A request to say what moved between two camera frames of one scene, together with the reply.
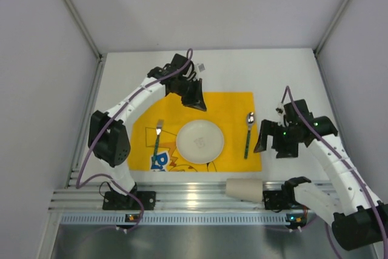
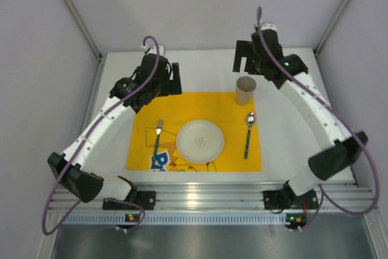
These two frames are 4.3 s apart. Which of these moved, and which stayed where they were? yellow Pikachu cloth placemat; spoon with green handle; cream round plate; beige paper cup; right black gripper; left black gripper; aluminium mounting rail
Moved: left black gripper; beige paper cup; right black gripper
Stayed: spoon with green handle; cream round plate; aluminium mounting rail; yellow Pikachu cloth placemat
